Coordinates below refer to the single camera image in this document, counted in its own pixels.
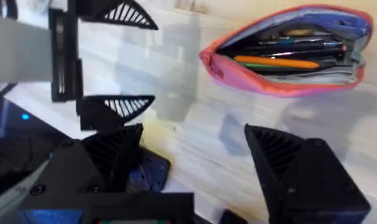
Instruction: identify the pink orange zip bag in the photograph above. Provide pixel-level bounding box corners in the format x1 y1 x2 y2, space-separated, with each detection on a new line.
198 4 375 99

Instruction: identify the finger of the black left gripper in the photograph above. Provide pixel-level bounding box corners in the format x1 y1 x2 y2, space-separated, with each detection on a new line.
77 0 159 31
78 95 156 131

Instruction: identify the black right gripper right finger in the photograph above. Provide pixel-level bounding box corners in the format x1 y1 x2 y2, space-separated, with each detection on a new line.
243 123 372 224

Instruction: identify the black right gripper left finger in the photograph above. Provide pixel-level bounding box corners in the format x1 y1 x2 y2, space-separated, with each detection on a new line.
27 123 144 196

